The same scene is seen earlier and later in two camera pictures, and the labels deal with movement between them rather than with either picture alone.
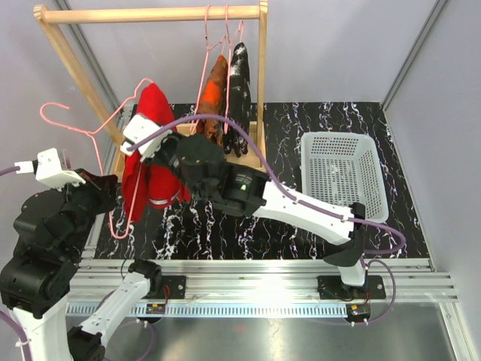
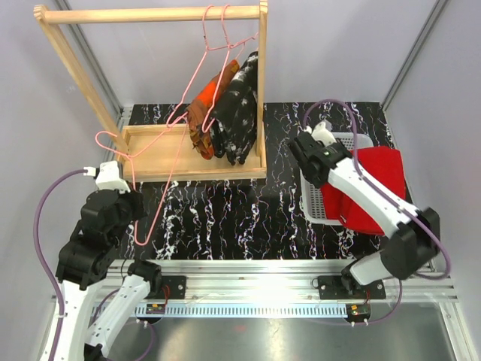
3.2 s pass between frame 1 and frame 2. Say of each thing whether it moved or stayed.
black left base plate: stayed
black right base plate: stayed
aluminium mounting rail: stayed
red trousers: moved
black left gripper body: moved
